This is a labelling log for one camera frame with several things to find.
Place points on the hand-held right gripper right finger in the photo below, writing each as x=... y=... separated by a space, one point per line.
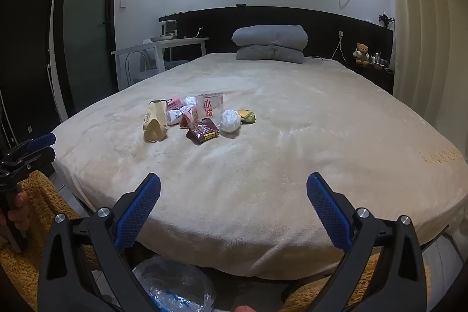
x=329 y=211

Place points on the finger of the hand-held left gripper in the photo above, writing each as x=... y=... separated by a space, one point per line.
x=43 y=140
x=38 y=156

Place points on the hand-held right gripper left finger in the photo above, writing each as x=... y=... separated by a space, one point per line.
x=137 y=211

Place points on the clear plastic bag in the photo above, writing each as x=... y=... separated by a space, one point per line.
x=175 y=284

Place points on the brown paper bag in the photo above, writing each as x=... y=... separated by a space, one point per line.
x=155 y=120

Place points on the maroon snack packet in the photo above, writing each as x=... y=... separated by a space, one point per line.
x=202 y=131

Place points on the white printed wrapper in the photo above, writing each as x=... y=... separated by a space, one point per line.
x=176 y=115

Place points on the pink triangular carton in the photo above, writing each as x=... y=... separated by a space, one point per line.
x=188 y=119

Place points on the small pink packet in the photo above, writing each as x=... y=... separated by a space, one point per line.
x=174 y=103

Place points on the small white wrapper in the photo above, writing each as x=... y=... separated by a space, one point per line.
x=190 y=100

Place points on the yellow green packet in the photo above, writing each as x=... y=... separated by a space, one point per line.
x=247 y=116

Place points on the white carton with red print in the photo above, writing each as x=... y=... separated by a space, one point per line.
x=209 y=108

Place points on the white plastic ball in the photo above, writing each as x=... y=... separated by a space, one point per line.
x=230 y=121

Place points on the person's left hand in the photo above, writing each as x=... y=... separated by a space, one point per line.
x=20 y=204

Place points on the yellow fuzzy rug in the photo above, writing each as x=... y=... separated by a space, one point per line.
x=40 y=195

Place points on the bed with beige blanket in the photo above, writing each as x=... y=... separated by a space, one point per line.
x=285 y=151

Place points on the black wardrobe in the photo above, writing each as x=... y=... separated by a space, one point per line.
x=25 y=52

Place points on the white chair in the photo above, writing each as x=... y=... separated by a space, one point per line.
x=142 y=65

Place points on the frosted glass door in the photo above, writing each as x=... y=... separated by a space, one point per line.
x=91 y=16

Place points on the black nightstand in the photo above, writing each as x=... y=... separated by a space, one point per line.
x=376 y=80

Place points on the white desk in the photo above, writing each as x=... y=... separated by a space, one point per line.
x=161 y=45

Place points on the small bottles group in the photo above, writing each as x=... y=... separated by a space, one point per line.
x=380 y=61

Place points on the teddy bear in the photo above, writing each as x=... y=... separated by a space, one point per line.
x=361 y=54

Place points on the grey pillow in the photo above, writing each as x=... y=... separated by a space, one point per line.
x=270 y=55

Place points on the small white appliance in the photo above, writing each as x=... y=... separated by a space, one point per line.
x=169 y=30

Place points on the black headboard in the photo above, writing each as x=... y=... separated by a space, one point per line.
x=329 y=27

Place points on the grey pillows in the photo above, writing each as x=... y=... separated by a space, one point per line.
x=270 y=36

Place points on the black figurine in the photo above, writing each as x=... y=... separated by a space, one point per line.
x=385 y=19

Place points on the cream curtain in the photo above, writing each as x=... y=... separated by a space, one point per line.
x=427 y=23

